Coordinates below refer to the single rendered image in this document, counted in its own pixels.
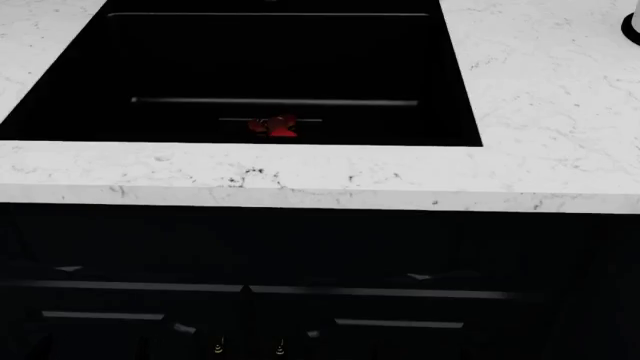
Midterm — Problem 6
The red object in sink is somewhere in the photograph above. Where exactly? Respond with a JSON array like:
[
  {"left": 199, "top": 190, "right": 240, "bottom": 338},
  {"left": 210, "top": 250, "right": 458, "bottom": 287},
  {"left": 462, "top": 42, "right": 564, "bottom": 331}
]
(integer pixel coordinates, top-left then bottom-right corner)
[{"left": 247, "top": 114, "right": 300, "bottom": 138}]

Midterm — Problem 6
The black kitchen sink basin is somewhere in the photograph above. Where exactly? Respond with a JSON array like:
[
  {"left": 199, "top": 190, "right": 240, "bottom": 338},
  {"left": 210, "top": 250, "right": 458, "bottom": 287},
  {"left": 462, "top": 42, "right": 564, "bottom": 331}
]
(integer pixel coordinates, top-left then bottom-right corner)
[{"left": 0, "top": 0, "right": 484, "bottom": 148}]

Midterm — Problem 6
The black cabinet door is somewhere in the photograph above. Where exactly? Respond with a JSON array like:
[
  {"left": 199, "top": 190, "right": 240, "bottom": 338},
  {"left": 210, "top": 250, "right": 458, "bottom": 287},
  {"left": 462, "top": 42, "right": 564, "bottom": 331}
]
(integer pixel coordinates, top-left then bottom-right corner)
[
  {"left": 248, "top": 284, "right": 551, "bottom": 360},
  {"left": 0, "top": 279, "right": 247, "bottom": 360}
]

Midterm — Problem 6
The white canister with black base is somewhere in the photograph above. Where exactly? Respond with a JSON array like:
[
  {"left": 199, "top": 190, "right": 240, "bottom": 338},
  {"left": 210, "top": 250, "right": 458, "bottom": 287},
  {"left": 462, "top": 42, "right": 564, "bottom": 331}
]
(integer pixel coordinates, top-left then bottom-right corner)
[{"left": 620, "top": 9, "right": 640, "bottom": 40}]

